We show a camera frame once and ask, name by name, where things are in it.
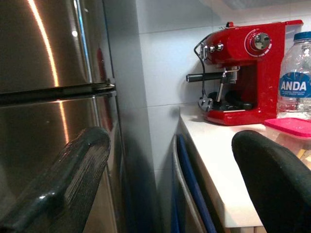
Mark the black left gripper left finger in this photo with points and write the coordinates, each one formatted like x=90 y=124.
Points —
x=73 y=174

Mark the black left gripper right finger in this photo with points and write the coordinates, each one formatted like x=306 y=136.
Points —
x=279 y=189

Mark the clear container with pink lid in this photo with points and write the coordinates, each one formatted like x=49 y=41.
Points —
x=289 y=125

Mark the grey flat board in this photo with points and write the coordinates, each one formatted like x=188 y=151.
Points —
x=187 y=201

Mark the clear water bottle blue cap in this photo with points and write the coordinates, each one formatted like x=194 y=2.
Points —
x=295 y=63

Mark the steel freezer door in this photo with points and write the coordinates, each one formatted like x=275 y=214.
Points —
x=24 y=48

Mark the red espresso machine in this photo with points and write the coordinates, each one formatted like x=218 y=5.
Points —
x=243 y=55

